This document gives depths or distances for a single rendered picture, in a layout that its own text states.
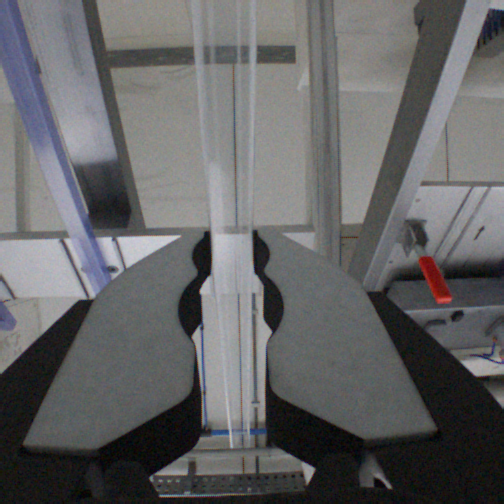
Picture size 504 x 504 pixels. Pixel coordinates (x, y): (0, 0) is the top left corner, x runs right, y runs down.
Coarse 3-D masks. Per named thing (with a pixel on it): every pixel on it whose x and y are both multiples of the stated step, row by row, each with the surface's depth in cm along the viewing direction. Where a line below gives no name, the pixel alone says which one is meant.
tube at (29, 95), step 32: (0, 0) 15; (0, 32) 16; (32, 64) 18; (32, 96) 19; (32, 128) 20; (64, 160) 22; (64, 192) 23; (64, 224) 25; (96, 256) 28; (96, 288) 30
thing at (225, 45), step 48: (192, 0) 7; (240, 0) 7; (240, 48) 8; (240, 96) 9; (240, 144) 10; (240, 192) 11; (240, 240) 12; (240, 288) 14; (240, 336) 16; (240, 384) 20; (240, 432) 25
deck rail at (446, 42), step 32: (448, 0) 26; (480, 0) 24; (448, 32) 27; (416, 64) 33; (448, 64) 28; (416, 96) 33; (448, 96) 30; (416, 128) 34; (384, 160) 42; (416, 160) 35; (384, 192) 42; (416, 192) 38; (384, 224) 43; (352, 256) 56; (384, 256) 47
